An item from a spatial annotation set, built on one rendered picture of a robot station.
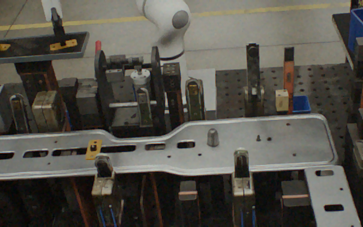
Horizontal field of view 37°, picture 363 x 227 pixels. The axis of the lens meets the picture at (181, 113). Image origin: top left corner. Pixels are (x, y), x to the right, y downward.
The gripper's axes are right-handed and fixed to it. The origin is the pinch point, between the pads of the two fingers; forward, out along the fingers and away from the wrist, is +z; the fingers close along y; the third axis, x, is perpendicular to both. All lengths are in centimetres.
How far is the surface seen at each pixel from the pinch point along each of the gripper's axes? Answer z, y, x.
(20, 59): 5.8, 2.3, -13.5
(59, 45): 5.5, 0.1, -1.2
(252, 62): 6, 34, 50
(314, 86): 52, -6, 92
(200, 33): 122, -190, 98
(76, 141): 21.8, 29.0, -3.0
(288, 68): 9, 38, 60
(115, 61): 3.9, 20.1, 13.5
